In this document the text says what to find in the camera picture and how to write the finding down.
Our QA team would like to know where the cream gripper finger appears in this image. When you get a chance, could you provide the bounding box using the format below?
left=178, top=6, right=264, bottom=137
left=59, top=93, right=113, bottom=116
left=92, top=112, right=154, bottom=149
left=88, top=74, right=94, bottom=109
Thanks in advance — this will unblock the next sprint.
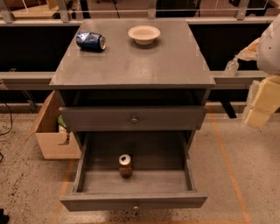
left=237, top=38, right=260, bottom=61
left=244, top=75, right=280, bottom=128

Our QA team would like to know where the orange soda can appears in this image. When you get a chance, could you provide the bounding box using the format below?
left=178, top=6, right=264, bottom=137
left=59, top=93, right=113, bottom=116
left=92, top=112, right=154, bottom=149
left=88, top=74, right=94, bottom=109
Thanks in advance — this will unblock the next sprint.
left=118, top=154, right=133, bottom=178

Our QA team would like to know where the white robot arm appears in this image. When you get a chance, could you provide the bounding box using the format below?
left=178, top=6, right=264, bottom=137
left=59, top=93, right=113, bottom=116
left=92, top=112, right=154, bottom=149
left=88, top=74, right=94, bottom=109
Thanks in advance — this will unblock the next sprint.
left=237, top=15, right=280, bottom=128

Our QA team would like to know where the grey wooden drawer cabinet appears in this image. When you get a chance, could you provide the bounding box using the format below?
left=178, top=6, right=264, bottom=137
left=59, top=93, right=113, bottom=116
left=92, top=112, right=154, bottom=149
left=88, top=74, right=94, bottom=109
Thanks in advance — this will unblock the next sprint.
left=56, top=19, right=211, bottom=144

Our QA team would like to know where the open grey middle drawer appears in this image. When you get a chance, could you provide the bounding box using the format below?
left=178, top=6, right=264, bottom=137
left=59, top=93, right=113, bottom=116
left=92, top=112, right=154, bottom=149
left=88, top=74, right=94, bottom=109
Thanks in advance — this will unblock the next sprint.
left=60, top=131, right=207, bottom=212

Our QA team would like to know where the closed grey top drawer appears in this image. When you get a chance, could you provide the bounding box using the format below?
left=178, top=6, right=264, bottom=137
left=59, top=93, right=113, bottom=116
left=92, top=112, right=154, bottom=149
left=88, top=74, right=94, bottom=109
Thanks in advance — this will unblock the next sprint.
left=59, top=106, right=207, bottom=131

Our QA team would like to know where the crushed blue soda can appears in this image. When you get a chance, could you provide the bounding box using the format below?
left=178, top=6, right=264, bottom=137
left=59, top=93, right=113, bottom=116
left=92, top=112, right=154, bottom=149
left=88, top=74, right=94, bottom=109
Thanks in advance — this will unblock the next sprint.
left=76, top=31, right=106, bottom=51

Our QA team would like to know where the clear hand sanitizer bottle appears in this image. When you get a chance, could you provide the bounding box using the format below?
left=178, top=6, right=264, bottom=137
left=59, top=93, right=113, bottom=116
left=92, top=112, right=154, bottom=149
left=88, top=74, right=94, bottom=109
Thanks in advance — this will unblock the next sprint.
left=224, top=57, right=239, bottom=76

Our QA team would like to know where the grey metal railing shelf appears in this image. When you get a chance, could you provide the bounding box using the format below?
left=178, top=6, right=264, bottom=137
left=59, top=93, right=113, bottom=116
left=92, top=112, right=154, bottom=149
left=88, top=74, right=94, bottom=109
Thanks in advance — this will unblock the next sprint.
left=1, top=70, right=280, bottom=90

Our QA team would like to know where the white paper bowl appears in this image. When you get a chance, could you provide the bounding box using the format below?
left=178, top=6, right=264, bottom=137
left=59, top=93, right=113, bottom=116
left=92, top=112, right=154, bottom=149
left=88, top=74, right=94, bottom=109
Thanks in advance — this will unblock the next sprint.
left=128, top=25, right=160, bottom=46

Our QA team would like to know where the open cardboard box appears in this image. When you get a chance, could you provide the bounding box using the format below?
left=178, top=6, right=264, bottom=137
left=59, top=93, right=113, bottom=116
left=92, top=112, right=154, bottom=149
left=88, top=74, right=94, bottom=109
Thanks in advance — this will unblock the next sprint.
left=26, top=91, right=81, bottom=159

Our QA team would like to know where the black cable on floor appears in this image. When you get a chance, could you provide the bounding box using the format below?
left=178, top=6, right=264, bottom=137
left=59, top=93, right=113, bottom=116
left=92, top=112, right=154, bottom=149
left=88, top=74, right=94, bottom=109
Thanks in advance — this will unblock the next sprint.
left=0, top=100, right=14, bottom=163

